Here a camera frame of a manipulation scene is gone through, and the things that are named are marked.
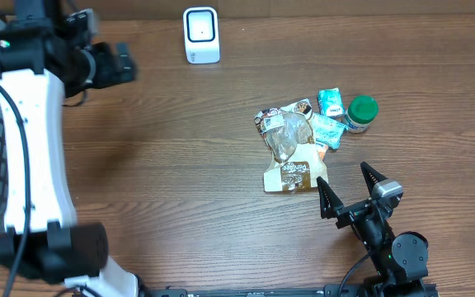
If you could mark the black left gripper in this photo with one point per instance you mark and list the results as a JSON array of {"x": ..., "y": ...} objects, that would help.
[{"x": 112, "y": 54}]

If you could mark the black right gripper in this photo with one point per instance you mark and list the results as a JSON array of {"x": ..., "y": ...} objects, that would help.
[{"x": 331, "y": 204}]

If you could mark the orange Kleenex tissue pack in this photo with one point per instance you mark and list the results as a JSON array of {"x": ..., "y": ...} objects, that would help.
[{"x": 321, "y": 149}]

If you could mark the brown Pantree mushroom bag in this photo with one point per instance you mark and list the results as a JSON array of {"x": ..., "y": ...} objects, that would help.
[{"x": 295, "y": 164}]

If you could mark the teal wet wipes pack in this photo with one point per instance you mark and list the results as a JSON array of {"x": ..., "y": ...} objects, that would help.
[{"x": 327, "y": 131}]

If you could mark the green lid beige jar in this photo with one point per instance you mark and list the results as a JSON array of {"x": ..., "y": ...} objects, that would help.
[{"x": 360, "y": 113}]

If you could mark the mixed beans printed bag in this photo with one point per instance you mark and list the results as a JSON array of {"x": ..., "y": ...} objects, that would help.
[{"x": 273, "y": 118}]

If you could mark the teal Kleenex tissue pack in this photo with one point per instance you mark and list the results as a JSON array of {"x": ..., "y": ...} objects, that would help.
[{"x": 330, "y": 103}]

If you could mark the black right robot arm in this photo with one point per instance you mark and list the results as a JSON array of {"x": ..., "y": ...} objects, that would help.
[{"x": 394, "y": 265}]

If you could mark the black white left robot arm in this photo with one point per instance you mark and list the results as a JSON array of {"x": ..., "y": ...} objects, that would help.
[{"x": 47, "y": 56}]

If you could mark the white barcode scanner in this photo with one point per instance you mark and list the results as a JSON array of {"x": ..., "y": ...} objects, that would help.
[{"x": 201, "y": 35}]

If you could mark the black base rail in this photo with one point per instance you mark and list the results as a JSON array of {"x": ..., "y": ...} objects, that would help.
[{"x": 262, "y": 293}]

